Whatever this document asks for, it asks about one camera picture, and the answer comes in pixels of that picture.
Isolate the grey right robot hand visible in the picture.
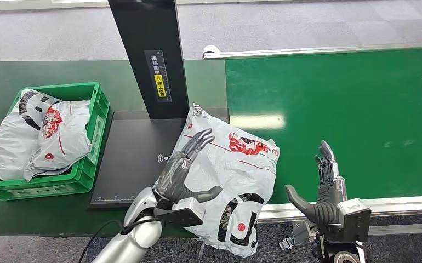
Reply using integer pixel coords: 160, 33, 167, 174
284, 140, 348, 226

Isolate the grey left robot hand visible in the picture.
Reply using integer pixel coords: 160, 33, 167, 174
153, 128, 223, 205

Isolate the white mailer bag red stripe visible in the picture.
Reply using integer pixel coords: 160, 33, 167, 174
152, 104, 281, 258

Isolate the green conveyor belt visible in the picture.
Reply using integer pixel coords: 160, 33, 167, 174
225, 46, 422, 205

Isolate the green plastic crate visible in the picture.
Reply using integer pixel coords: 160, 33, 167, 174
0, 82, 111, 202

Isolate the black yellow column label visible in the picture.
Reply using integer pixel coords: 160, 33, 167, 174
144, 49, 173, 104

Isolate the black scanner column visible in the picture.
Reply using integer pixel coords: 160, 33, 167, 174
107, 0, 191, 121

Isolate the large grey mailer bag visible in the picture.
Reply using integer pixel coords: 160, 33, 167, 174
0, 89, 70, 181

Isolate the metal conveyor bracket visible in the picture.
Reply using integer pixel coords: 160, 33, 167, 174
278, 220, 319, 251

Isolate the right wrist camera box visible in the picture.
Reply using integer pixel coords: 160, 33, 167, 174
336, 198, 372, 243

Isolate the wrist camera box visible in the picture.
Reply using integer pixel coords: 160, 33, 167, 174
155, 197, 204, 230
336, 198, 372, 243

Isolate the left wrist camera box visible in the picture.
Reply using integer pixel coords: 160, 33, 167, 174
155, 197, 204, 230

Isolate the black scanner base plate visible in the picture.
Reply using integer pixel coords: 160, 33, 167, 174
88, 107, 230, 210

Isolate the wide aluminium conveyor rail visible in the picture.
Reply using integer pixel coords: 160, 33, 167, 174
258, 195, 422, 223

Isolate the aluminium conveyor frame bar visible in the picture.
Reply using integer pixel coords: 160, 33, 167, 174
369, 222, 422, 237

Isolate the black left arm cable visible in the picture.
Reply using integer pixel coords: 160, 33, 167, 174
78, 217, 161, 263

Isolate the thin aluminium conveyor rail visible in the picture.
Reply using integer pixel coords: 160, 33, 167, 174
202, 43, 422, 60

